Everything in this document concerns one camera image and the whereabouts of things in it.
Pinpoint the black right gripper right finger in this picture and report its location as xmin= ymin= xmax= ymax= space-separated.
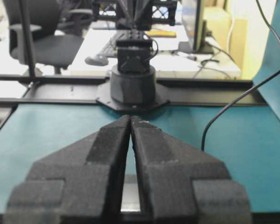
xmin=131 ymin=116 xmax=252 ymax=224

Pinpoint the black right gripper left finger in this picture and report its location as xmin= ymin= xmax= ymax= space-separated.
xmin=5 ymin=115 xmax=130 ymax=224

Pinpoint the grey computer mouse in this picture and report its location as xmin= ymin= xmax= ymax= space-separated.
xmin=84 ymin=55 xmax=109 ymax=66

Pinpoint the black computer keyboard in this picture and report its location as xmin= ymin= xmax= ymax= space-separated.
xmin=98 ymin=30 xmax=126 ymax=58

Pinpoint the black office chair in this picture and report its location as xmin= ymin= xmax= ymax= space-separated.
xmin=3 ymin=0 xmax=93 ymax=74

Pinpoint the black computer monitor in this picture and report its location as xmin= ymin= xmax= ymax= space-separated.
xmin=178 ymin=0 xmax=214 ymax=54

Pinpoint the black aluminium frame rail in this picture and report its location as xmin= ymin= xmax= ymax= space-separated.
xmin=0 ymin=73 xmax=269 ymax=110

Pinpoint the black camera cable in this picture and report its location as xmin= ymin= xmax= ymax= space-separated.
xmin=201 ymin=0 xmax=280 ymax=152

